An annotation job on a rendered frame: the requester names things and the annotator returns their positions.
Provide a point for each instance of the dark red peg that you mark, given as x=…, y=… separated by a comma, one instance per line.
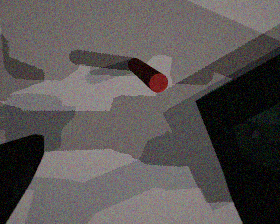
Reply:
x=155, y=80

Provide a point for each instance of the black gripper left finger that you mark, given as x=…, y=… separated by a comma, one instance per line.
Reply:
x=19, y=160

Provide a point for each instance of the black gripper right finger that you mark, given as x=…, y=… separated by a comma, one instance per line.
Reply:
x=254, y=189

